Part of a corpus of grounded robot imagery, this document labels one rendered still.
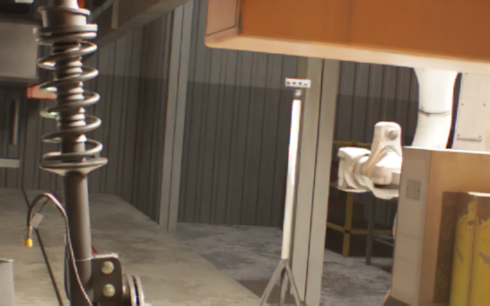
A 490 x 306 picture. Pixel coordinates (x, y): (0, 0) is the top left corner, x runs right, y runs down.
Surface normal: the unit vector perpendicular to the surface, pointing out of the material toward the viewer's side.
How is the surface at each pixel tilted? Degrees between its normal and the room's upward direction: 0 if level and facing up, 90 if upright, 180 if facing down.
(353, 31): 90
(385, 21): 90
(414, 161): 90
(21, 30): 90
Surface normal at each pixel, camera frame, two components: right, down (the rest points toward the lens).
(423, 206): -0.96, -0.07
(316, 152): 0.27, 0.05
